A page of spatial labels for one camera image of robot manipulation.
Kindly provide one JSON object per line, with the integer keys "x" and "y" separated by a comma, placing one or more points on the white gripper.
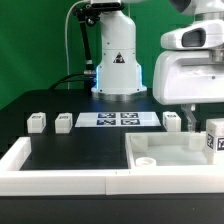
{"x": 188, "y": 78}

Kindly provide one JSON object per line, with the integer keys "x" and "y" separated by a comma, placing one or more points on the white square table top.
{"x": 149, "y": 149}

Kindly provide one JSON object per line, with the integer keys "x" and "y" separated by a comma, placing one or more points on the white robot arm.
{"x": 119, "y": 76}

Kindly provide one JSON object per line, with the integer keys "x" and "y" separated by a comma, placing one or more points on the white U-shaped obstacle fence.
{"x": 151, "y": 180}

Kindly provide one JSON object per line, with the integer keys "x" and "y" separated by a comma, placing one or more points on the white sheet with markers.
{"x": 117, "y": 119}

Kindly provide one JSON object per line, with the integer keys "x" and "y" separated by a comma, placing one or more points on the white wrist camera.
{"x": 199, "y": 35}

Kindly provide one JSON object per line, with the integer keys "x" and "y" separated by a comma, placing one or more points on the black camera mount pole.
{"x": 88, "y": 15}

